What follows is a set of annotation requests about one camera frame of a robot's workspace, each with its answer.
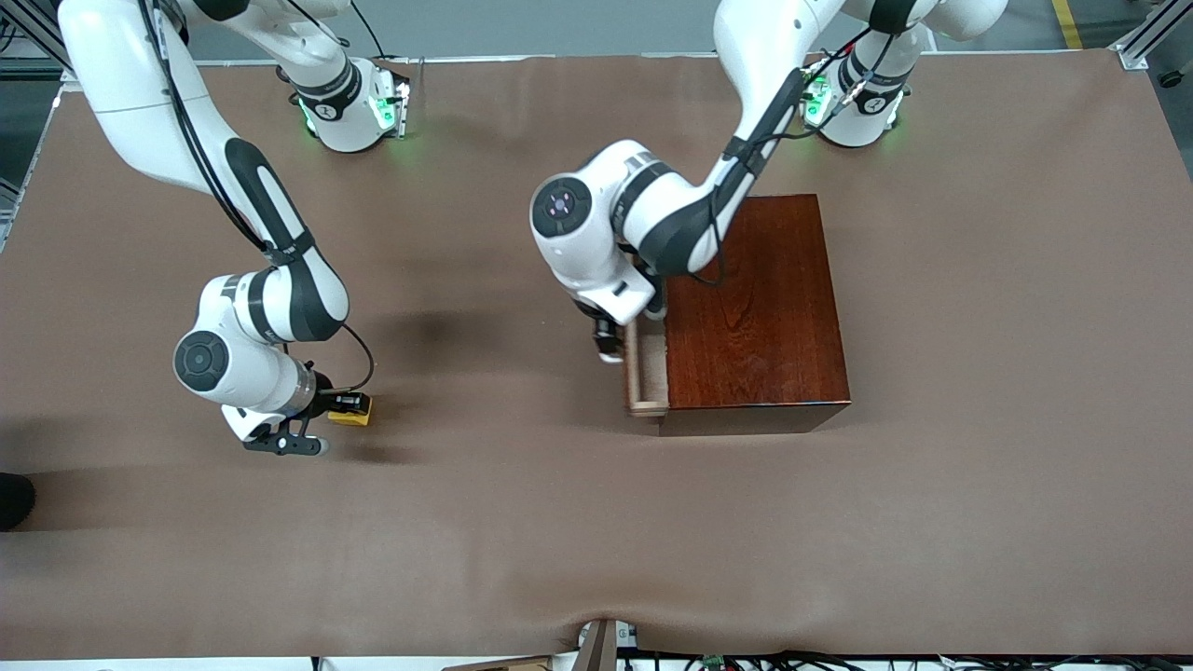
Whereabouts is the dark wooden drawer cabinet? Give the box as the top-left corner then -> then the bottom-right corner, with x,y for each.
657,194 -> 852,437

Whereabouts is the light wooden drawer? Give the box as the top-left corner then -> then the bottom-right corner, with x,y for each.
624,321 -> 671,418

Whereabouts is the table cover sheet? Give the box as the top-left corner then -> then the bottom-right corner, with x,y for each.
0,48 -> 1193,659

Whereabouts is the grey wedge post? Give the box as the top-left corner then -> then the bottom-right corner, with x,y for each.
576,619 -> 619,671

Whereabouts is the aluminium frame profile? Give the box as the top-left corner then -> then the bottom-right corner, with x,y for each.
0,0 -> 94,89
1109,0 -> 1193,71

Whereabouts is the black shoe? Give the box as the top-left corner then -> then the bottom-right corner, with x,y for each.
0,472 -> 36,532

